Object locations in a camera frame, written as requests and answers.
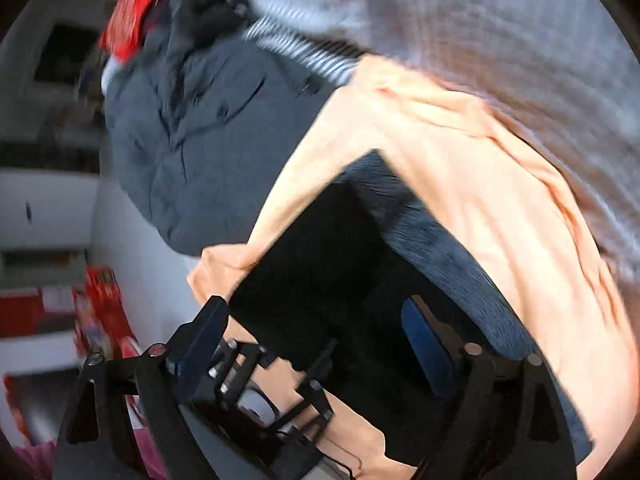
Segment red printed box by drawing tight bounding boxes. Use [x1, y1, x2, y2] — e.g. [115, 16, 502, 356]
[72, 266, 141, 361]

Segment dark grey jacket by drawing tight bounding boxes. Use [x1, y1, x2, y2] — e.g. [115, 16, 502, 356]
[102, 0, 362, 257]

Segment black pants with blue-grey trim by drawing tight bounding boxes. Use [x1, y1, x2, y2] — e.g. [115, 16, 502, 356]
[227, 149, 596, 468]

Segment peach cloth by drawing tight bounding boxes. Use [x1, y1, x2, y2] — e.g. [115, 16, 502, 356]
[186, 55, 636, 480]

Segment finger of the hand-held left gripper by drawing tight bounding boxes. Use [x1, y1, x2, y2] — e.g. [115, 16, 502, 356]
[207, 337, 275, 411]
[260, 340, 338, 461]

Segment white cabinet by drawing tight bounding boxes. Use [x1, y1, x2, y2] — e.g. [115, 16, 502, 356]
[0, 167, 103, 253]

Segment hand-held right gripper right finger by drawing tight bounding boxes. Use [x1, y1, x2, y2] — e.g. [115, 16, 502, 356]
[400, 296, 578, 480]

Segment black cable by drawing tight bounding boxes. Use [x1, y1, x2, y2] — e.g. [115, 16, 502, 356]
[320, 440, 368, 480]

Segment red bag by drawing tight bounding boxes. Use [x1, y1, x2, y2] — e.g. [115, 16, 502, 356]
[97, 0, 161, 63]

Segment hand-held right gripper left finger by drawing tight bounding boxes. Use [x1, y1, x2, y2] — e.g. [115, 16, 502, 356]
[52, 296, 231, 480]

